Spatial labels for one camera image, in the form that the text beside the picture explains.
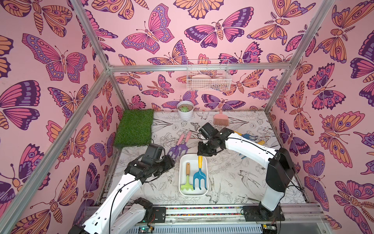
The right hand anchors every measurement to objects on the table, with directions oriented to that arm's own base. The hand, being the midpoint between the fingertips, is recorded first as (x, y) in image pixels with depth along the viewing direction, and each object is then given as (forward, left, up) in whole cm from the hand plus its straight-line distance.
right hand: (195, 156), depth 82 cm
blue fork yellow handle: (-10, -2, -3) cm, 10 cm away
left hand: (-5, +12, +2) cm, 13 cm away
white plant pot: (+37, +8, -7) cm, 39 cm away
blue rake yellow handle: (+18, -45, -11) cm, 49 cm away
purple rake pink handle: (+13, +8, -11) cm, 19 cm away
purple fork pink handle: (+11, +15, -12) cm, 22 cm away
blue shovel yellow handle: (+24, -38, -13) cm, 46 cm away
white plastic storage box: (+1, +7, -7) cm, 10 cm away
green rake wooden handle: (-14, +4, -7) cm, 16 cm away
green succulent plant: (+38, +8, 0) cm, 39 cm away
